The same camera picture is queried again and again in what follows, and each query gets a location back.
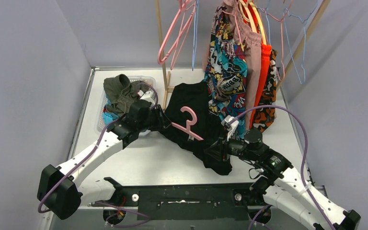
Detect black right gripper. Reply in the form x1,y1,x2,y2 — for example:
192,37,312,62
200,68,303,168
205,129,258,161

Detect thick pink plastic hanger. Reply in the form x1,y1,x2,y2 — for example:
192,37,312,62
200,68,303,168
171,106,204,141

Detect olive green shorts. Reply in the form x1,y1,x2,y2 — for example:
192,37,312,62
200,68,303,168
103,74,150,117

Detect turquoise shark print shorts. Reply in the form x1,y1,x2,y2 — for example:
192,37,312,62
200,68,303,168
102,96,119,125

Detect thin pink wire hanger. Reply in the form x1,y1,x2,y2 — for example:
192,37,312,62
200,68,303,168
169,0,195,70

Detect thin blue wire hanger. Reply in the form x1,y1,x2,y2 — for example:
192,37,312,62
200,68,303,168
191,0,199,70

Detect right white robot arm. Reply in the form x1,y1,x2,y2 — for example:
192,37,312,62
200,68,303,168
204,128,361,230

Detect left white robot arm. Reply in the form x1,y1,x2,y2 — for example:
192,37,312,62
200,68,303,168
37,100,172,220

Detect black orange patterned shorts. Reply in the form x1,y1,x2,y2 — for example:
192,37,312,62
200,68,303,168
251,46,278,132

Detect comic print shorts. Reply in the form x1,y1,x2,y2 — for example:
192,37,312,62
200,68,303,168
203,4,250,140

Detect orange red shorts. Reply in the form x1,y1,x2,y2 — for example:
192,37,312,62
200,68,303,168
239,0,274,129

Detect dusty pink shorts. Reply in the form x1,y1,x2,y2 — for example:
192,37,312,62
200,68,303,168
203,0,264,131

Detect white perforated plastic basket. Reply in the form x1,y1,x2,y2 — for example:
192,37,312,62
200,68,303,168
99,74,157,131

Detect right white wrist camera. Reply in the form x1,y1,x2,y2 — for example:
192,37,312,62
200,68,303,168
221,115,239,141

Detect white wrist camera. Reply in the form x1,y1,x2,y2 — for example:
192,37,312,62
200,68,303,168
221,115,239,141
138,90,156,107

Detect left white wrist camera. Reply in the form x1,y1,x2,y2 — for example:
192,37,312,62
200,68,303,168
138,90,156,107

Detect wooden clothes rack frame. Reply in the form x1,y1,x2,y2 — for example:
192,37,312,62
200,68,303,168
155,0,330,107

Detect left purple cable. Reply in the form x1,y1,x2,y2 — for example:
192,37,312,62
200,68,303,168
37,81,159,214

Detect purple cable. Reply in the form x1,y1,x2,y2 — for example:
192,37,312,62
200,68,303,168
230,104,337,230
37,81,159,214

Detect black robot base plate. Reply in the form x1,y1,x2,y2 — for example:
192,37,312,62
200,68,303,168
93,182,266,220

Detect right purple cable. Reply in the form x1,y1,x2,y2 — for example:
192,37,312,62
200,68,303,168
230,104,337,230

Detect empty pink wire hanger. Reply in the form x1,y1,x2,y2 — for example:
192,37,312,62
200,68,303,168
257,0,294,83

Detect empty blue wire hanger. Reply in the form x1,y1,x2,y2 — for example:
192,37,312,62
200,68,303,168
259,0,323,85

